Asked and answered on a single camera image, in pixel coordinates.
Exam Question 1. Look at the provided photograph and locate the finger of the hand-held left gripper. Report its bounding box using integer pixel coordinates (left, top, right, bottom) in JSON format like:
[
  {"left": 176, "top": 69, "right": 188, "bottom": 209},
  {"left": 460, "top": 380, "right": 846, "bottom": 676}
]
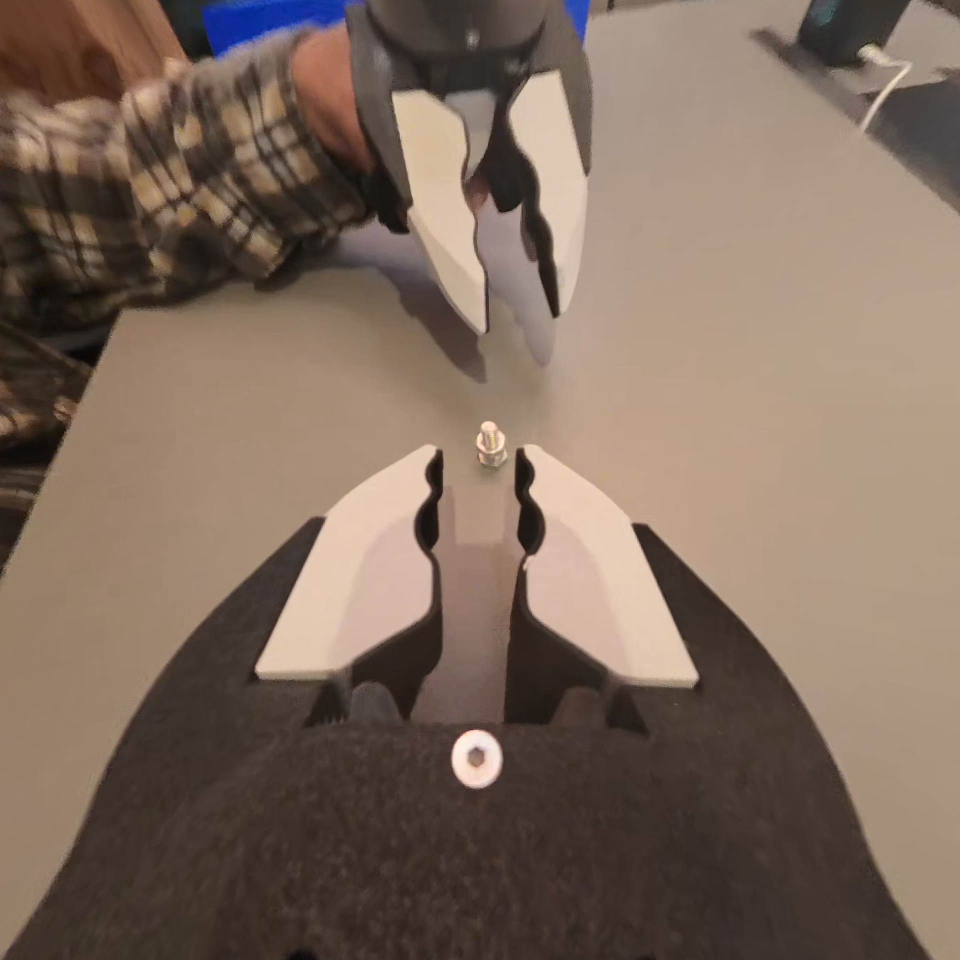
[
  {"left": 390, "top": 90, "right": 494, "bottom": 335},
  {"left": 495, "top": 69, "right": 592, "bottom": 319}
]

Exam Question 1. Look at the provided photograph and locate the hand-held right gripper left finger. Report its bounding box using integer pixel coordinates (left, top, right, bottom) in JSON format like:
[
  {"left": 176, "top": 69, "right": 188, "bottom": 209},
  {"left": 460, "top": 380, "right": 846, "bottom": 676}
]
[{"left": 254, "top": 442, "right": 456, "bottom": 721}]

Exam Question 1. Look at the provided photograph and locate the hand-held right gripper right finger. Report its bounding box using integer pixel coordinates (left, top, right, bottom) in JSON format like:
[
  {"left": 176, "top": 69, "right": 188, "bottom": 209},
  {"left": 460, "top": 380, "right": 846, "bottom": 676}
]
[{"left": 504, "top": 442, "right": 702, "bottom": 725}]

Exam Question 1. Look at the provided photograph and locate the person's left forearm plaid sleeve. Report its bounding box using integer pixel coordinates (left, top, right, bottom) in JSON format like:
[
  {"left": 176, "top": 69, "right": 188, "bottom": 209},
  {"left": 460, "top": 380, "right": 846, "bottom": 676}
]
[{"left": 0, "top": 33, "right": 376, "bottom": 309}]

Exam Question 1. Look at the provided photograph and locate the person's left hand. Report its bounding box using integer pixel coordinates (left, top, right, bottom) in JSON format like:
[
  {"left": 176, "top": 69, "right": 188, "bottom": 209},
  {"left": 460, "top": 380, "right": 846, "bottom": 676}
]
[{"left": 291, "top": 26, "right": 376, "bottom": 177}]

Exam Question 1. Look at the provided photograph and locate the blue plastic bin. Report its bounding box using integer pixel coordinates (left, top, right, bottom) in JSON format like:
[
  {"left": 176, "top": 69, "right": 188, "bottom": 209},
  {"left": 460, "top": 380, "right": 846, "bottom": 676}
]
[{"left": 201, "top": 0, "right": 591, "bottom": 58}]

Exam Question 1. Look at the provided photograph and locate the black charger box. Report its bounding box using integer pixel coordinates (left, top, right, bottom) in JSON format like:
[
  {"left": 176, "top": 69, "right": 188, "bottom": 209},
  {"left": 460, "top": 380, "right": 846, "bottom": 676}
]
[{"left": 796, "top": 0, "right": 913, "bottom": 68}]

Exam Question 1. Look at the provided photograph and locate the wooden pillar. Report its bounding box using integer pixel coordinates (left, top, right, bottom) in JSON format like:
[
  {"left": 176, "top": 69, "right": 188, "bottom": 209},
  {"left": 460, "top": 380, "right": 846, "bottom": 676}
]
[{"left": 0, "top": 0, "right": 190, "bottom": 103}]

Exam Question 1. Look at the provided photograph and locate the person's plaid shirt torso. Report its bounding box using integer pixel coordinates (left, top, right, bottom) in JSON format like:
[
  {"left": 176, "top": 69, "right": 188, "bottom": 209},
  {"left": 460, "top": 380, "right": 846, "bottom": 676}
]
[{"left": 0, "top": 321, "right": 97, "bottom": 543}]

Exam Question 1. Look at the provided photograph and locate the white cable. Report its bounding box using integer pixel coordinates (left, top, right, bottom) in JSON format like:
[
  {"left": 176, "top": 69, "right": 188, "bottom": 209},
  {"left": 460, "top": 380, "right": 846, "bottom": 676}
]
[{"left": 854, "top": 43, "right": 916, "bottom": 135}]

